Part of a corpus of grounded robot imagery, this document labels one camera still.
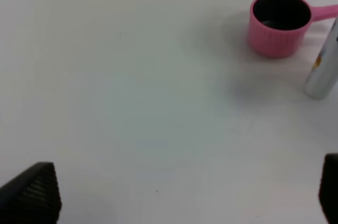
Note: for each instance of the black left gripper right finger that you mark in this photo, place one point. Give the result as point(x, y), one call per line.
point(328, 188)

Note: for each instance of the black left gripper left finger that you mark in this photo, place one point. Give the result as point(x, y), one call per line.
point(33, 196)

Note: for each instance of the white blue-capped shampoo bottle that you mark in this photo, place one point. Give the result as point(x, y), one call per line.
point(323, 76)

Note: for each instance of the pink toy saucepan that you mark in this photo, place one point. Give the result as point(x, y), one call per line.
point(277, 27)

